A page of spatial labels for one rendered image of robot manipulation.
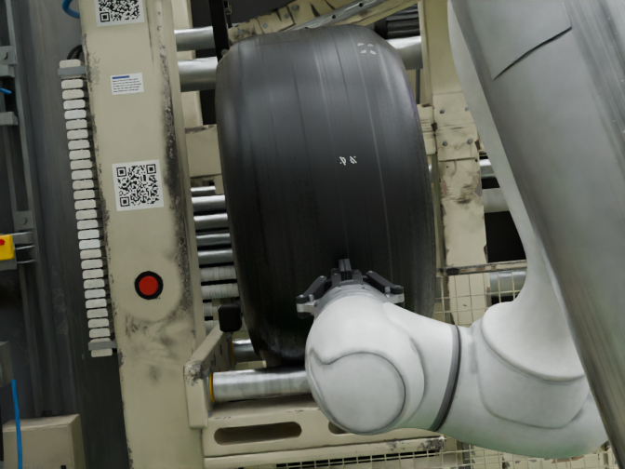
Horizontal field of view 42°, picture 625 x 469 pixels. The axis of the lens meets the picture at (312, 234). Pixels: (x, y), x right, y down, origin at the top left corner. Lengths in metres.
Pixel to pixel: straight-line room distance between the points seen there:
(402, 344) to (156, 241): 0.69
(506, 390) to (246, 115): 0.57
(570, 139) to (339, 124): 0.83
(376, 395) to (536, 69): 0.42
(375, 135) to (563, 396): 0.50
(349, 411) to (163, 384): 0.69
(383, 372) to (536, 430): 0.16
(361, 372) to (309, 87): 0.57
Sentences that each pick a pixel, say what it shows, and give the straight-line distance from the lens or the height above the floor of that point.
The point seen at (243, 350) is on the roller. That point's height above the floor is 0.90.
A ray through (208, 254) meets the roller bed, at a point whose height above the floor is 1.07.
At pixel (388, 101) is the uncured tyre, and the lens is 1.14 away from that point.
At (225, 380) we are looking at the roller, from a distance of 1.25.
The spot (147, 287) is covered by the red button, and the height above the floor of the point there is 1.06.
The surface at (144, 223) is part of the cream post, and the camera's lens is 1.31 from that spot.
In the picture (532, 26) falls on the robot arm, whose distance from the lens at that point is 0.31.
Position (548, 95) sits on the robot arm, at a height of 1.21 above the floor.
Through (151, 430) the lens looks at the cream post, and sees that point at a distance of 1.36.
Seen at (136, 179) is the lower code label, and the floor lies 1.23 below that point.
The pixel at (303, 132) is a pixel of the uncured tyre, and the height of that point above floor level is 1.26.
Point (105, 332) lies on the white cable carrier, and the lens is 1.36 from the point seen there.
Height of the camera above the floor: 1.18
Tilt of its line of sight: 3 degrees down
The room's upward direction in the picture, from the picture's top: 5 degrees counter-clockwise
